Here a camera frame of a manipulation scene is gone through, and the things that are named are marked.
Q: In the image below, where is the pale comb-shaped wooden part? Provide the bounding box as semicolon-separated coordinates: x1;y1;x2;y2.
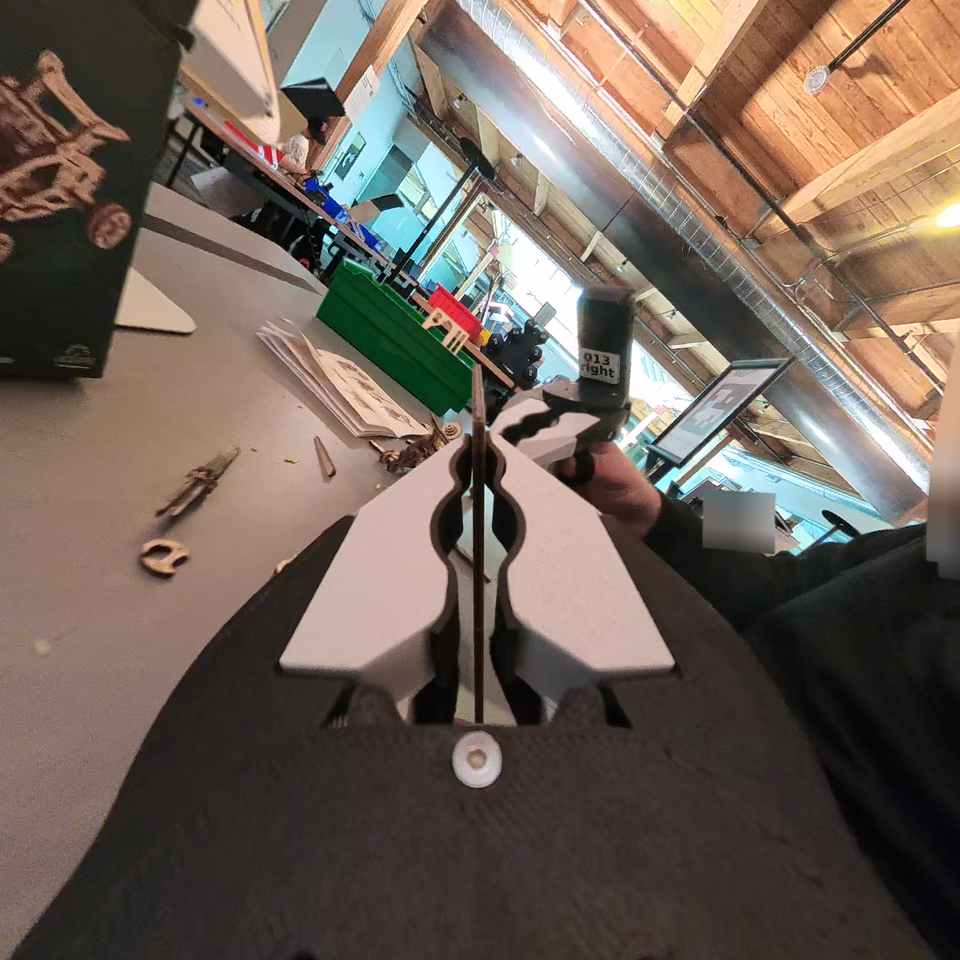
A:
422;311;468;355

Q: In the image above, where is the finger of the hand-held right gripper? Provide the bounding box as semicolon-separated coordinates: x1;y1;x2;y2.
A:
489;395;565;445
501;416;610;469

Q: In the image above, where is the black pole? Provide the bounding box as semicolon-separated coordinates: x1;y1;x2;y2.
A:
393;138;500;290

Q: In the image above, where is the red plastic bin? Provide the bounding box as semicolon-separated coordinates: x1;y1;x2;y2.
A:
427;283;485;346

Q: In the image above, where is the dark green model box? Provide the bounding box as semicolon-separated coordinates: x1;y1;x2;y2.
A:
0;0;181;380

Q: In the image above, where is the silver ventilation duct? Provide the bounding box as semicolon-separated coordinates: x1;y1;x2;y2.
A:
420;0;935;526

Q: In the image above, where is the dark wooden sprue scrap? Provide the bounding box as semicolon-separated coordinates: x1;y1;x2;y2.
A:
156;447;241;520

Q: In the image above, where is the white tilted panel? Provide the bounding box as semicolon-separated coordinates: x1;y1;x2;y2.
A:
180;0;309;147

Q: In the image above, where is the laser-cut wooden parts sheet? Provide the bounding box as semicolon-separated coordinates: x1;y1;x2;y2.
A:
471;363;487;725

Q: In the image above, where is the c-shaped wooden ring piece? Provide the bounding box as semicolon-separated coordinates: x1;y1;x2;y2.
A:
140;538;191;577

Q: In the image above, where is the black round-knob equipment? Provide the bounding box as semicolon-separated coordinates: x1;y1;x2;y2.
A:
480;318;547;390

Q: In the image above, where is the tilted display screen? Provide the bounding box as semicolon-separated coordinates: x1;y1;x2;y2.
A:
648;358;798;466

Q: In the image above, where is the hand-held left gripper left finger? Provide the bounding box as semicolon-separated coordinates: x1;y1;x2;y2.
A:
279;433;477;723

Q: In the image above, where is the person's right hand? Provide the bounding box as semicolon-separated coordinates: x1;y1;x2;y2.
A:
573;441;666;541

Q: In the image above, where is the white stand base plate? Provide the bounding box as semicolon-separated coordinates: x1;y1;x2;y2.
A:
112;266;198;335

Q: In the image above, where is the partly built wooden model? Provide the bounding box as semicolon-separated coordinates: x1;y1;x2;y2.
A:
371;416;462;475

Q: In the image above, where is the green plastic bin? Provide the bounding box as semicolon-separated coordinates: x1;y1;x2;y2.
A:
316;258;477;417

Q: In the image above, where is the open instruction booklet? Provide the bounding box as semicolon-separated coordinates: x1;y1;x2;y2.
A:
256;321;432;440

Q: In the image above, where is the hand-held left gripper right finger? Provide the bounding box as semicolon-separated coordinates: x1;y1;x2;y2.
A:
483;433;676;720

